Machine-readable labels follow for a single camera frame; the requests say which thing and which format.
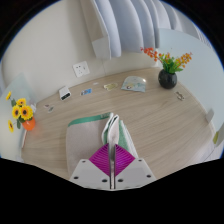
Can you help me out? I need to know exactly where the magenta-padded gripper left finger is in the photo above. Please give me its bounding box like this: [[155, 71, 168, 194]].
[[69, 143, 114, 190]]

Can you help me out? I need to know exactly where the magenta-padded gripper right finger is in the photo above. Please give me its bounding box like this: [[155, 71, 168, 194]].
[[112, 143, 157, 190]]

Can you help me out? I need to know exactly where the beige towel with green edge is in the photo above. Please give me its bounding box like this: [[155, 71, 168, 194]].
[[65, 112, 139, 179]]

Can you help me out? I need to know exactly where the blue sticker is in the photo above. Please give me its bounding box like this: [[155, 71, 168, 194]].
[[80, 88, 93, 96]]

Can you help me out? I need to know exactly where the yellowish sticker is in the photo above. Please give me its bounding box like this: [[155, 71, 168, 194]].
[[103, 82, 119, 92]]

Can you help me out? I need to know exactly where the small white box device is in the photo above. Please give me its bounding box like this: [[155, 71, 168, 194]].
[[58, 85, 72, 101]]

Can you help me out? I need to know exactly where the orange round vase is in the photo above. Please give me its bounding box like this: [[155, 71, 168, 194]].
[[22, 117, 37, 132]]

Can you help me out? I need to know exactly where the small metal clip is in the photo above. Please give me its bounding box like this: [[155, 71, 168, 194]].
[[175, 91, 186, 102]]

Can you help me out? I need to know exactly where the black round vase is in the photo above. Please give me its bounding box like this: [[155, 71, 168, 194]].
[[157, 68, 178, 90]]

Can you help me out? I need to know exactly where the yellow sunflower bouquet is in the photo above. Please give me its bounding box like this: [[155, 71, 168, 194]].
[[5, 90, 35, 134]]

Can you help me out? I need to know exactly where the frosted glass partition panel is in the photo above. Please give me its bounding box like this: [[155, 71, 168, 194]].
[[0, 73, 37, 159], [155, 27, 224, 148]]

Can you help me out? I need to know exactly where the orange and green flower sprig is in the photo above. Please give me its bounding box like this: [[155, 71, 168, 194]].
[[140, 46, 194, 75]]

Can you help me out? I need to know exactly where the white pleated curtain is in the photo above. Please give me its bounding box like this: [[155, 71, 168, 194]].
[[79, 0, 188, 62]]

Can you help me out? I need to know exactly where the white wall socket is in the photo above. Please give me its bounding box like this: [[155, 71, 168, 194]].
[[72, 60, 91, 78]]

